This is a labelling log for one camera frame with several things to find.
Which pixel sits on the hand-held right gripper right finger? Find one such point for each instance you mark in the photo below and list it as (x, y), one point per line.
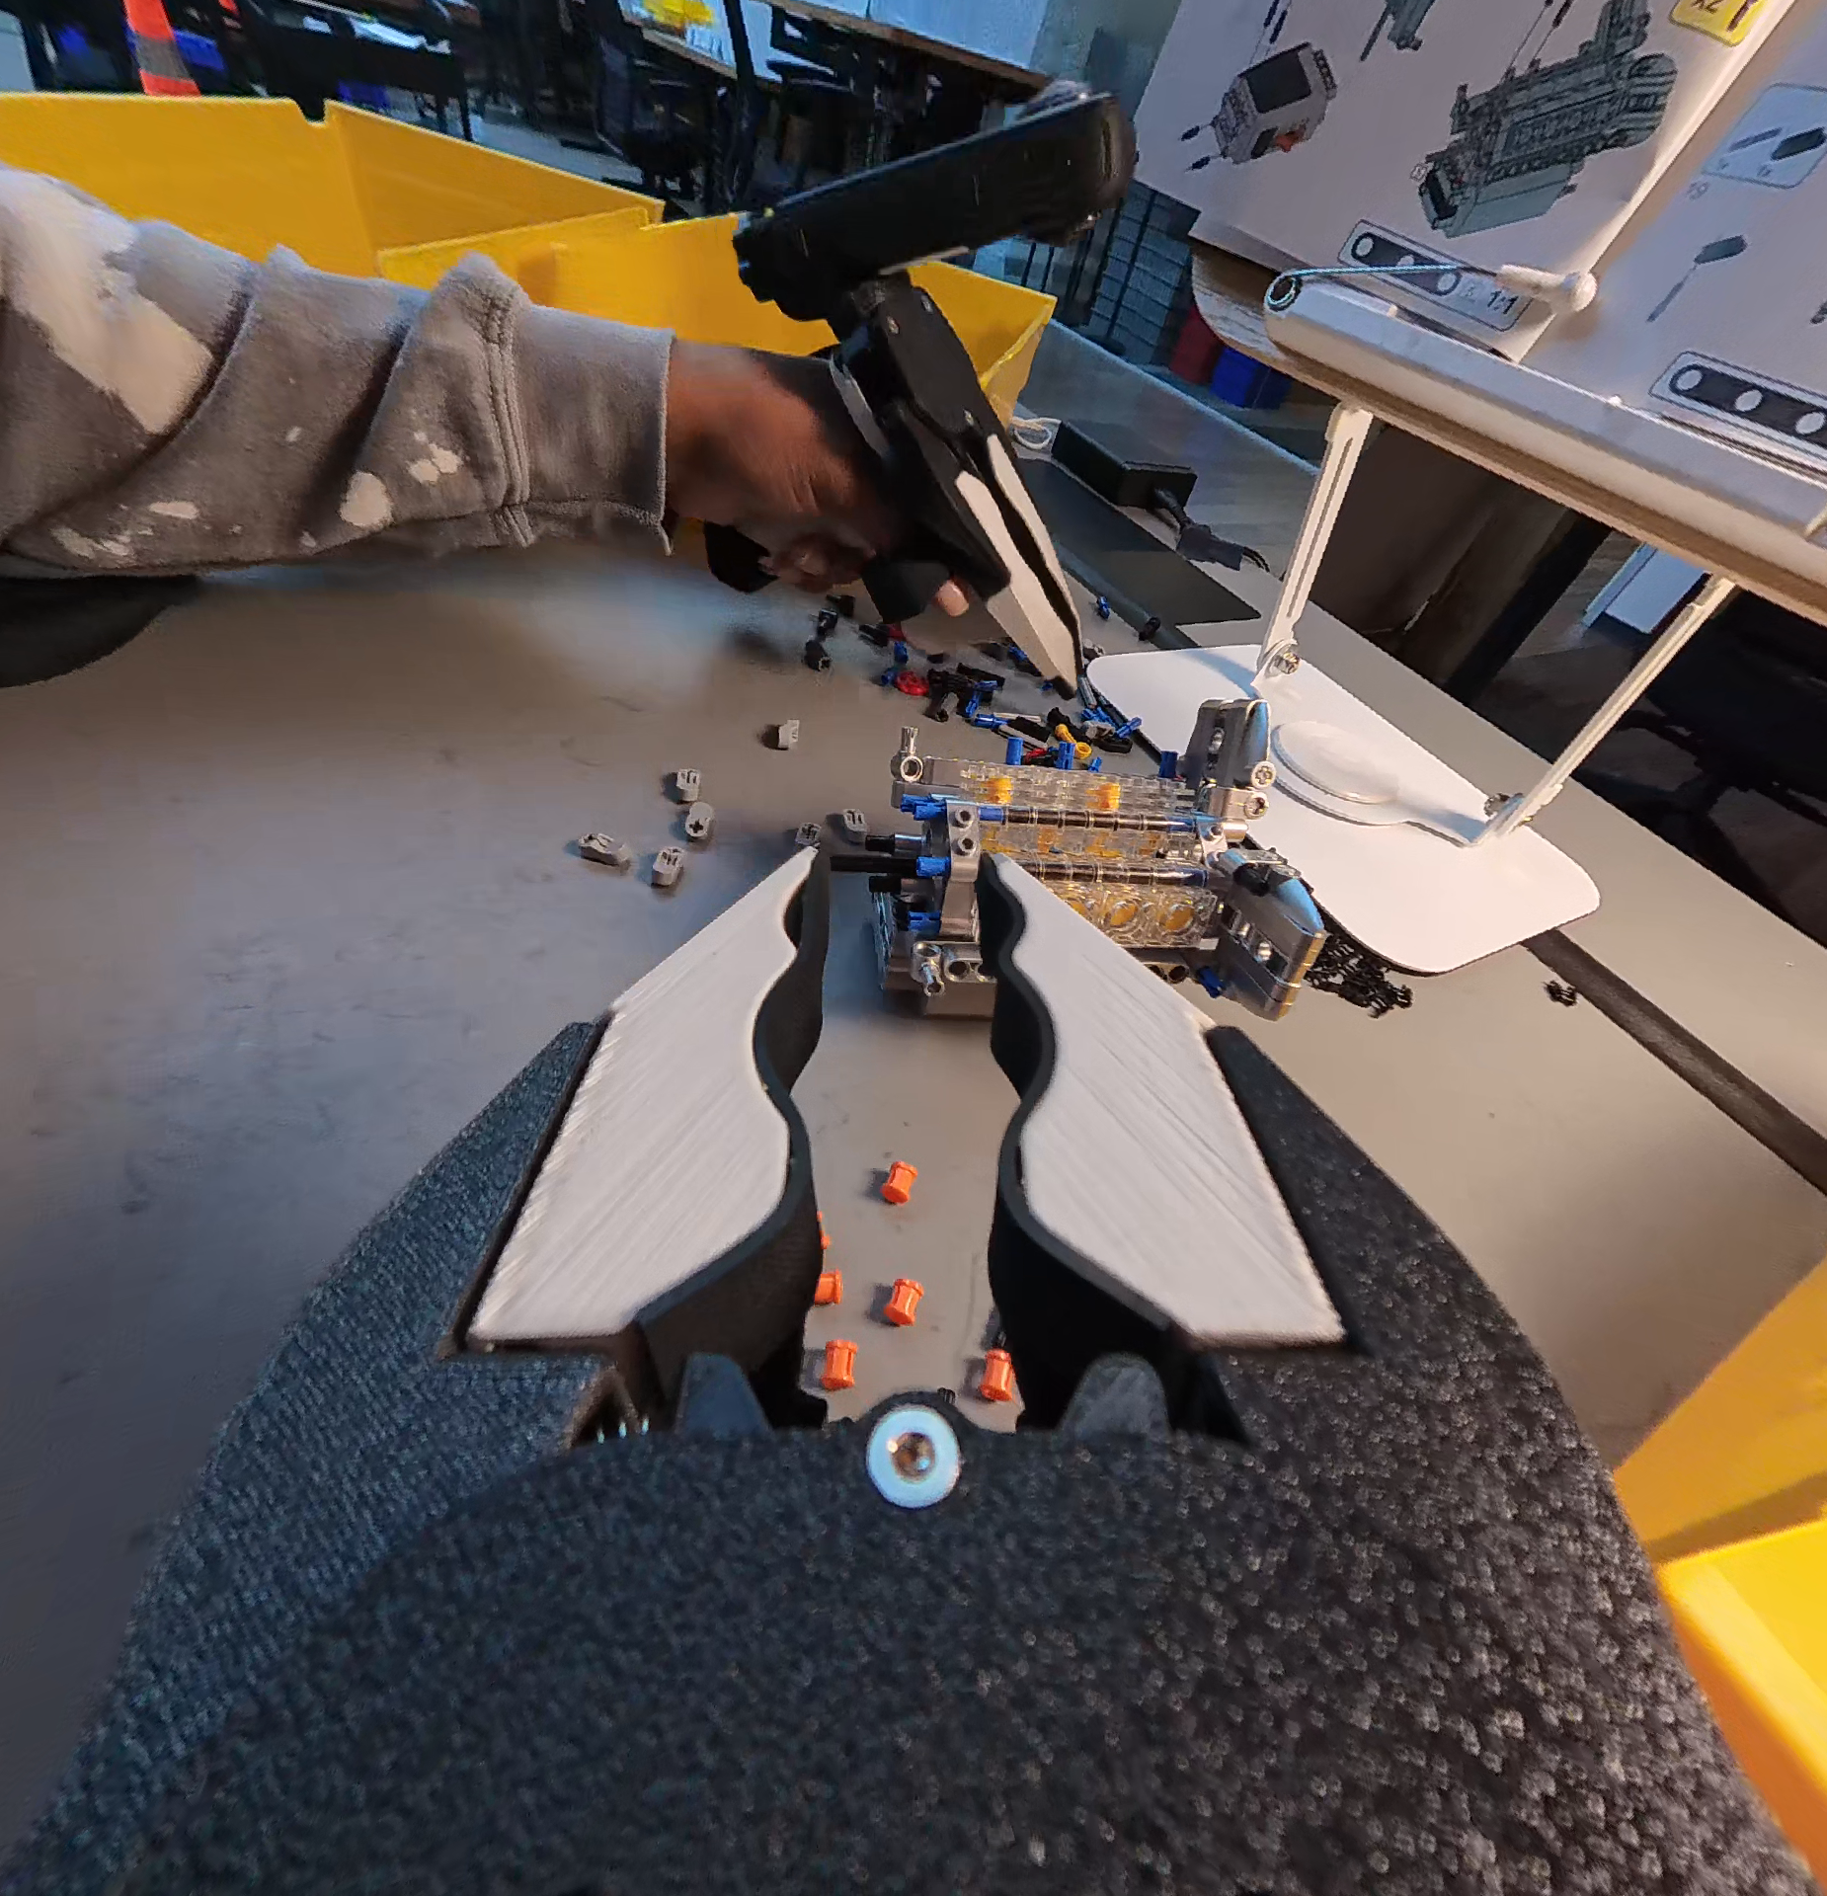
(1165, 1172)

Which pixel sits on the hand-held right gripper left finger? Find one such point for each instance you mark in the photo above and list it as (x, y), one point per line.
(648, 1172)

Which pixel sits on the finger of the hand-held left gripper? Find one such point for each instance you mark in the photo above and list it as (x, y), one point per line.
(1018, 565)
(931, 517)

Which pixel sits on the cluster of orange bushes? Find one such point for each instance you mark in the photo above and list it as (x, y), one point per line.
(903, 1304)

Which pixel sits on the toy brick engine model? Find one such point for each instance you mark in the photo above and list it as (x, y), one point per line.
(1108, 859)

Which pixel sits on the person's left forearm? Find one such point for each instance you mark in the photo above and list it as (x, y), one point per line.
(261, 386)

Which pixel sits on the grey desk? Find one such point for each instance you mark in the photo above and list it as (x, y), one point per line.
(261, 979)

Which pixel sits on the person's left hand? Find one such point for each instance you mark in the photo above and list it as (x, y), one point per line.
(766, 460)

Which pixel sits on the pile of coloured brick parts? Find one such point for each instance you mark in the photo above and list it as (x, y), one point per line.
(972, 698)

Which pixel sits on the black power adapter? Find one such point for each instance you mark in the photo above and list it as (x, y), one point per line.
(1127, 466)

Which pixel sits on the pile of black pins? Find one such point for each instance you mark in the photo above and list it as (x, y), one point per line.
(1363, 986)

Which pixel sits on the large yellow plastic bin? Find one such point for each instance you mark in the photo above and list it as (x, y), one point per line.
(648, 281)

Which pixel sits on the black office chair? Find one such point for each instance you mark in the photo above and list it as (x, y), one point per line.
(630, 74)

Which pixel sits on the white book stand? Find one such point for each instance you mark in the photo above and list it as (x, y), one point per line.
(1419, 845)

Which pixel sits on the building instruction booklet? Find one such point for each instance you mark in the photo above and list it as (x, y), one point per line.
(1507, 148)

